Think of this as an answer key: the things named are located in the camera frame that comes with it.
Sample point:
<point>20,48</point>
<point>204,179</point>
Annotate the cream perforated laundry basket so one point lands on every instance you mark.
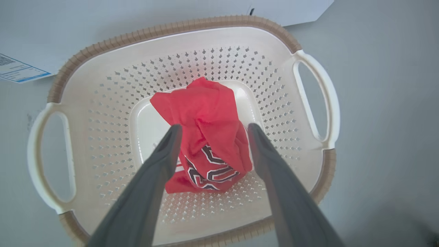
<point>103,103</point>

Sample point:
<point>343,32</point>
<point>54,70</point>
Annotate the red printed shirt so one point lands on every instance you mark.
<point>209,116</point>

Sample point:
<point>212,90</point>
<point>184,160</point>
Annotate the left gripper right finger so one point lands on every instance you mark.
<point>291,202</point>

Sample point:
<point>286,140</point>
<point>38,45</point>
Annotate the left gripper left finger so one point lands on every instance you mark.
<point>144,195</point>

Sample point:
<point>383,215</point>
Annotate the blue energy label sticker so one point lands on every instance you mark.
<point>20,70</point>

